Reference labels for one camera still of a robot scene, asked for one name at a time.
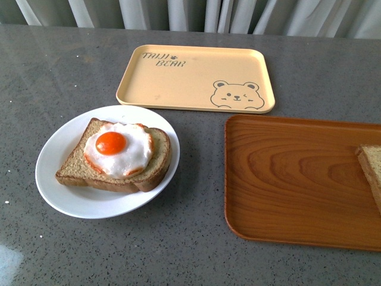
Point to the white round plate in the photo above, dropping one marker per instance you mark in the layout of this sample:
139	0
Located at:
87	202

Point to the brown bread slice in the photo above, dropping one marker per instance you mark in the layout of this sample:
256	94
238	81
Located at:
76	171
369	159

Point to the fried egg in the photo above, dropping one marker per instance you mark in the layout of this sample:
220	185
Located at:
119	151

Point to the yellow bear tray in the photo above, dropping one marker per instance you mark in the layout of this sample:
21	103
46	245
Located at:
197	78

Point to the brown wooden tray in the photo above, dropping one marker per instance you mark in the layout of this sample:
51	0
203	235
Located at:
299	181

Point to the grey white curtain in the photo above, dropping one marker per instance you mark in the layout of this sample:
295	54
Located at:
325	19

